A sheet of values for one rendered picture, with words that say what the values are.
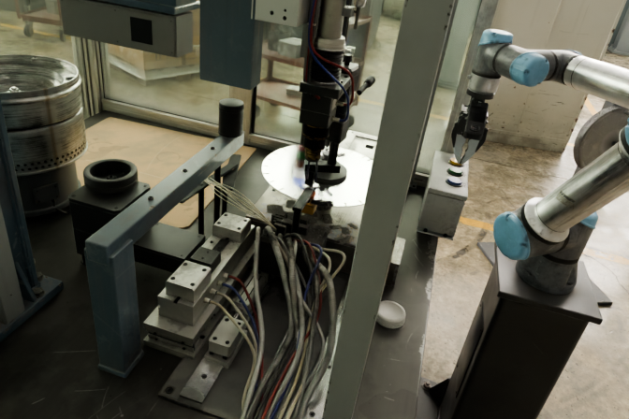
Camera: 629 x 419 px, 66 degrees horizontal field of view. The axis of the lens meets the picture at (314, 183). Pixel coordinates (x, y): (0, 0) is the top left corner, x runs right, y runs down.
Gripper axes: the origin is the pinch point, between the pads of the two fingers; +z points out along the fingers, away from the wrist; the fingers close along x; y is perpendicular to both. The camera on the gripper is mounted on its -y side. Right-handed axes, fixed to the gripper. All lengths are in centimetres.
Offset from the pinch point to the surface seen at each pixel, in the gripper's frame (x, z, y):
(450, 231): -2.3, 19.6, -6.0
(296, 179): 39.0, 2.2, -28.9
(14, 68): 118, -11, -31
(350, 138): 34.3, 7.0, 14.0
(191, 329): 45, 16, -70
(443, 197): 2.3, 9.5, -6.0
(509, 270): -19.3, 22.5, -13.6
